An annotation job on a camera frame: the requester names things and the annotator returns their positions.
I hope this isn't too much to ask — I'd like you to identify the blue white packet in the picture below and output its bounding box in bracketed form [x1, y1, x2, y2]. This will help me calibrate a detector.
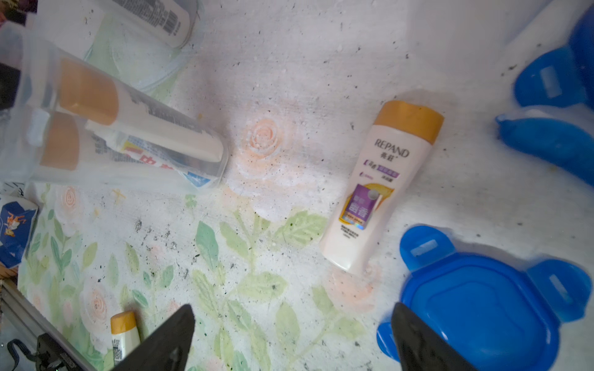
[1, 195, 38, 269]

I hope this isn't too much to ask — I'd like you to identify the white bottle near front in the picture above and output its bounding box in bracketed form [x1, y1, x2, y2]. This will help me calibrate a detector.
[111, 311, 141, 366]

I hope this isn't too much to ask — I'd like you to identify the blue lid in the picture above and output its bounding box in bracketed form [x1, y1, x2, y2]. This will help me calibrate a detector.
[400, 225, 592, 370]
[514, 7, 593, 108]

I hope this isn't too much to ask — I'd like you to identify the blue toothbrush case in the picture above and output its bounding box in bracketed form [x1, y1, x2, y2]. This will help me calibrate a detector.
[495, 105, 593, 186]

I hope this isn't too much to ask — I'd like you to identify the toothpaste tube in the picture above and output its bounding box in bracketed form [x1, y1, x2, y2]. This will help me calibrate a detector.
[85, 121, 226, 190]

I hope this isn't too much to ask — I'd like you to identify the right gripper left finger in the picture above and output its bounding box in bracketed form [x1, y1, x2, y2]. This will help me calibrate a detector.
[114, 304, 196, 371]

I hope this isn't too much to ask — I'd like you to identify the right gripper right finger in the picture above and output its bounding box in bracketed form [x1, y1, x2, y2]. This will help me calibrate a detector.
[391, 302, 476, 371]

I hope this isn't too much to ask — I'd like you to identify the clear plastic cup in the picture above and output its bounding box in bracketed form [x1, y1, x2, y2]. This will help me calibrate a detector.
[33, 1, 204, 97]
[1, 22, 229, 194]

